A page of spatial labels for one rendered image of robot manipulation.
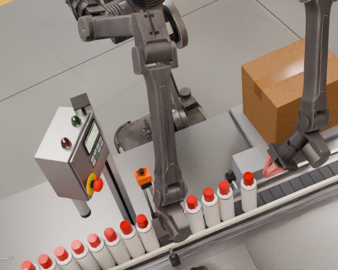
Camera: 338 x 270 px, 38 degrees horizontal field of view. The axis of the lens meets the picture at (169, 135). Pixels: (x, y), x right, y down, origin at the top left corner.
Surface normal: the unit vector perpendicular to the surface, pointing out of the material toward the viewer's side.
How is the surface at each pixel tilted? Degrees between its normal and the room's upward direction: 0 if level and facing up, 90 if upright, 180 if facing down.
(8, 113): 0
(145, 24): 39
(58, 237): 0
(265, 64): 0
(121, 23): 68
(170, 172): 62
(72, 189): 90
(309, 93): 56
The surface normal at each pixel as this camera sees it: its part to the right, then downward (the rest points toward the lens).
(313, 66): -0.82, 0.16
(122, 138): -0.15, -0.61
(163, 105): 0.48, 0.19
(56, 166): -0.25, 0.79
